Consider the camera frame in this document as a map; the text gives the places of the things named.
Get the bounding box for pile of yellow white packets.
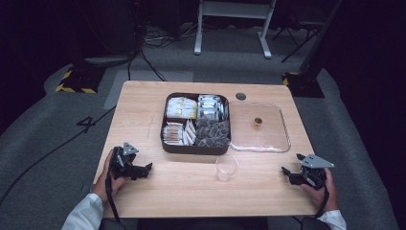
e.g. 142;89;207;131
166;96;198;120

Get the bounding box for white metal stand frame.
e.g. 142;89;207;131
193;0;278;59

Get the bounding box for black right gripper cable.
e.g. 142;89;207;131
313;186;330;219

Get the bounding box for black folding stand legs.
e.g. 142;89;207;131
271;24;323;63

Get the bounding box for person's right hand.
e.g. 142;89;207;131
300;168;339;213

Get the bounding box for dark brown compartment tray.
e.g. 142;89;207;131
159;92;232;156

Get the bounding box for pile of dark tea bags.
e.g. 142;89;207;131
194;118;231;149

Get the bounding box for clear plastic cup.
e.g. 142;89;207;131
214;154;239;184

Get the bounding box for bundle of floor cables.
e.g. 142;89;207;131
126;22;205;82

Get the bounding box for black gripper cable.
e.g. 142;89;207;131
104;174;122;223
313;186;330;219

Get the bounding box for long black floor cable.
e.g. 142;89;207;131
0;105;117;207

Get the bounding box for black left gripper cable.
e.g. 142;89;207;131
104;174;122;223

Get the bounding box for row of brown stick packets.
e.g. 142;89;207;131
162;121;186;147

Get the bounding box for row of white sachets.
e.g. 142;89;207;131
182;119;198;147

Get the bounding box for person's left hand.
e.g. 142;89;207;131
91;149;127;203

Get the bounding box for pile of silver packets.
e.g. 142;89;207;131
197;94;229;122

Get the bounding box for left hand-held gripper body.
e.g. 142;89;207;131
109;142;140;180

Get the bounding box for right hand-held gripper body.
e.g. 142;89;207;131
299;153;336;191

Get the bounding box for black stand striped base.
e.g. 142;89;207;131
282;0;345;99
55;62;107;95

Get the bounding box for clear lid with gold knob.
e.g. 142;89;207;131
228;102;292;153

